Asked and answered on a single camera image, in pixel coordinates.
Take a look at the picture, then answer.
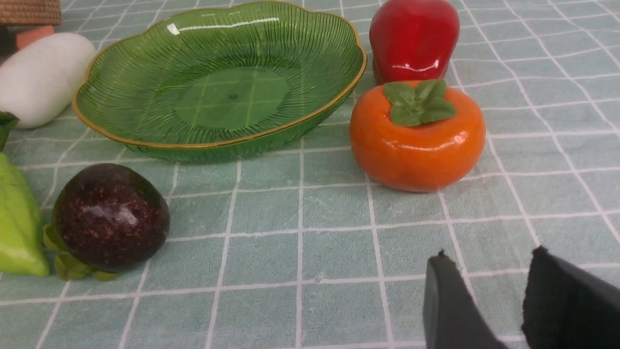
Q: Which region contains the orange persimmon with leaf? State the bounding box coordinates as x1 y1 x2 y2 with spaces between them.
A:
349 79 486 192

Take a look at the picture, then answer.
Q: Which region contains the orange foam block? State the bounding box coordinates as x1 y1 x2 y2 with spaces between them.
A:
15 26 55 50

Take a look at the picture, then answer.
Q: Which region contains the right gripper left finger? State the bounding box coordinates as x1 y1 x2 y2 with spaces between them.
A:
423 250 506 349

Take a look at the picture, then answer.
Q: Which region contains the red bell pepper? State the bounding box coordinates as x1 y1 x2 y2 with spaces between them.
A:
369 0 460 85

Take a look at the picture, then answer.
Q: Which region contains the dark purple mangosteen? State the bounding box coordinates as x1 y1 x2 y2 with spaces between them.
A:
44 163 171 282

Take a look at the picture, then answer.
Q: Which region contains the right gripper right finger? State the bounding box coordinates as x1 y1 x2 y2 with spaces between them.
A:
521 246 620 349

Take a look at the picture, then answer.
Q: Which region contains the light green gourd vegetable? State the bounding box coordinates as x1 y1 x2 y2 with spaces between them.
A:
0 112 50 277

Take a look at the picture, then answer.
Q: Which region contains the green checkered tablecloth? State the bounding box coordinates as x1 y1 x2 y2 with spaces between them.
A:
0 0 620 349

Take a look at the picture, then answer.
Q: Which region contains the green glass leaf plate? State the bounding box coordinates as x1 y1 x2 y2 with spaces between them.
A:
72 0 368 162

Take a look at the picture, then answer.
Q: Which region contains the white radish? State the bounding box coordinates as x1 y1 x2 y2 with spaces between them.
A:
0 32 97 129

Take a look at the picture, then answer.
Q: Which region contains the woven wicker basket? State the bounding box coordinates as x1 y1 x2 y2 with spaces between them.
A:
0 0 62 26

